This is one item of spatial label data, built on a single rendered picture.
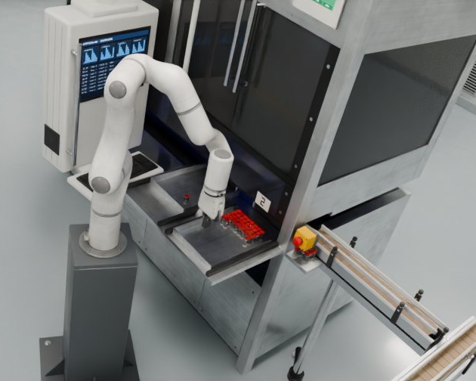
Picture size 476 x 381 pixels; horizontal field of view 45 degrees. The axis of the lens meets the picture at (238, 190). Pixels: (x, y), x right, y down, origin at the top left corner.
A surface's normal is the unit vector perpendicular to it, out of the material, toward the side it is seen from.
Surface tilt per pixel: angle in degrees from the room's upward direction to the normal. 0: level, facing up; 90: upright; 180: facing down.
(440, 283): 0
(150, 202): 0
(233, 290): 90
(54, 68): 90
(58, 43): 90
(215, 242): 0
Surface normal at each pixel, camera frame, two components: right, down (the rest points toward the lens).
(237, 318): -0.74, 0.25
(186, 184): 0.21, -0.79
